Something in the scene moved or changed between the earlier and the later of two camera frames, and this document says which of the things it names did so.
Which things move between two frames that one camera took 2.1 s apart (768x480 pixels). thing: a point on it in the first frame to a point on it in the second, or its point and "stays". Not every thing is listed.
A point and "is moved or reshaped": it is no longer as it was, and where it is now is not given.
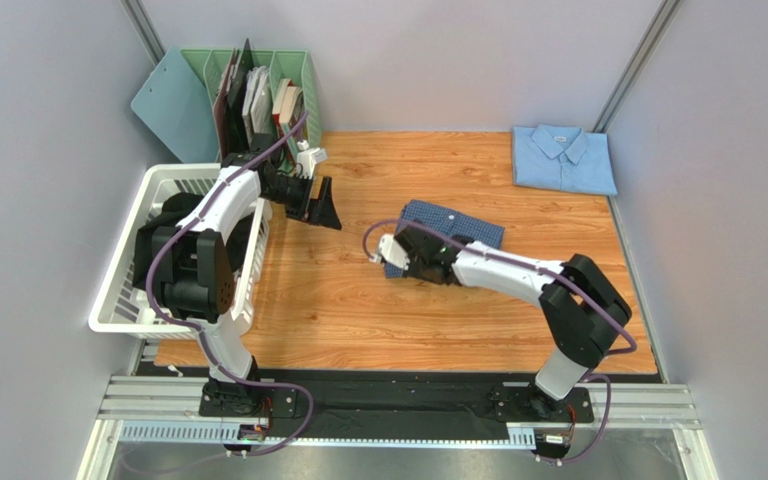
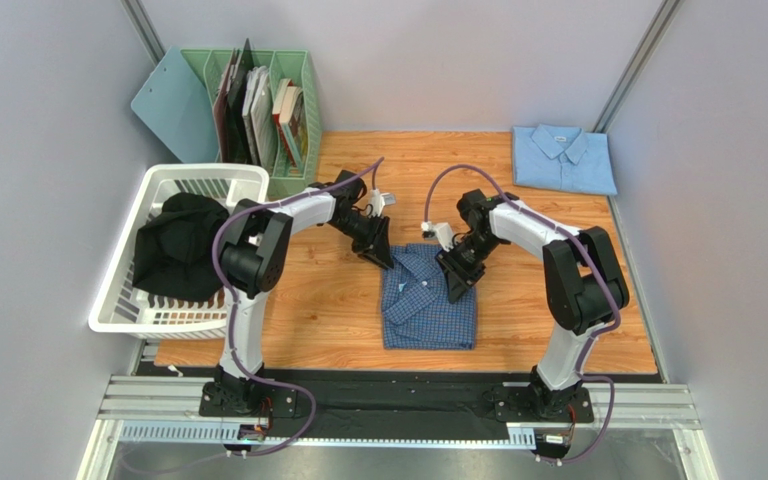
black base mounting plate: x=554 y=397 stays
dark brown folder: x=228 y=104 stays
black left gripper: x=322 y=210 to x=375 y=246
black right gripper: x=408 y=241 to x=462 y=264
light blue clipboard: x=176 y=107 stays
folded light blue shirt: x=562 y=158 stays
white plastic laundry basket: x=124 y=308 stays
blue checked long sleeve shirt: x=484 y=232 is moved or reshaped
